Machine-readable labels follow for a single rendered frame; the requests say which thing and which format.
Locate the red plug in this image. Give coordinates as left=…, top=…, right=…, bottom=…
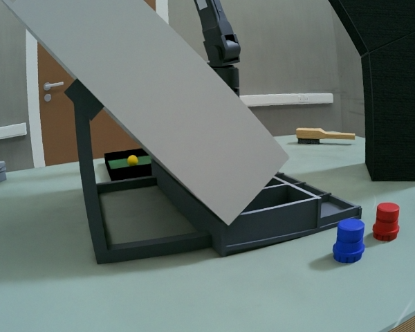
left=372, top=203, right=400, bottom=241

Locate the wooden-handled wire brush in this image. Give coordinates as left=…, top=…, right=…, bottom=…
left=296, top=128, right=355, bottom=144

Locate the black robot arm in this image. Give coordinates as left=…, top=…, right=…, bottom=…
left=194, top=0, right=241, bottom=89

